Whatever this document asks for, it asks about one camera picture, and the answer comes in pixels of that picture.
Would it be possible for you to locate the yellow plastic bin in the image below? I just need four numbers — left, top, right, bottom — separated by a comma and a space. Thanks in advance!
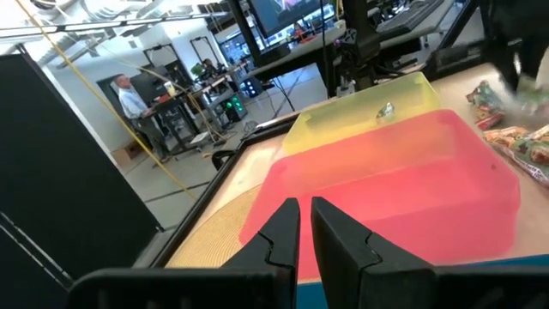
281, 71, 442, 158

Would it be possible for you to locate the pink plastic bin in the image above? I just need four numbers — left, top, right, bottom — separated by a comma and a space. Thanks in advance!
238, 108, 522, 283

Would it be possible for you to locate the black keyboard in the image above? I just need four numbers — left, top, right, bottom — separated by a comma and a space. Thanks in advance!
376, 0, 445, 35

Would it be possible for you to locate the black partition panel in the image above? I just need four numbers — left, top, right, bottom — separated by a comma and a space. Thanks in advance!
0, 52, 163, 281
0, 213, 75, 309

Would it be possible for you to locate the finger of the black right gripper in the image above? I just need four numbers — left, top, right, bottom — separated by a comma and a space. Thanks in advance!
521, 38, 549, 82
491, 42, 521, 94

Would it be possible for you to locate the person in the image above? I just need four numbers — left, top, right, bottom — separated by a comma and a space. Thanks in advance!
112, 73, 172, 164
201, 58, 221, 81

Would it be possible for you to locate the woven beige placemat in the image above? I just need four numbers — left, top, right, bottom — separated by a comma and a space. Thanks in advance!
165, 184, 263, 270

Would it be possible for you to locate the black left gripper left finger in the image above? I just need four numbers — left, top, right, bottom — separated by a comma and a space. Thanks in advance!
222, 197, 301, 309

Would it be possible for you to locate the black frame post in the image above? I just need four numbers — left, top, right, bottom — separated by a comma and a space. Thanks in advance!
337, 0, 382, 92

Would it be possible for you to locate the computer with green lights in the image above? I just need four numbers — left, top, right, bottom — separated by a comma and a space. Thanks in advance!
221, 94, 249, 124

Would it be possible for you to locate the black standing desk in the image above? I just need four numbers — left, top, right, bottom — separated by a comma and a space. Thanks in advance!
151, 71, 242, 156

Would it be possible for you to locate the large monitor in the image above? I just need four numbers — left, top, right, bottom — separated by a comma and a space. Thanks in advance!
245, 0, 341, 40

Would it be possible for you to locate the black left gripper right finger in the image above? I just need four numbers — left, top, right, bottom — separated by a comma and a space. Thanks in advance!
311, 196, 435, 309

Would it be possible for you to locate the blue plastic bin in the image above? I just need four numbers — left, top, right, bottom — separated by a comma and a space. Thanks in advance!
295, 253, 549, 309

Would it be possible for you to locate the yellow hanging cable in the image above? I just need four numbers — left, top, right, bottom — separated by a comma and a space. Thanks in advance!
14, 0, 197, 199

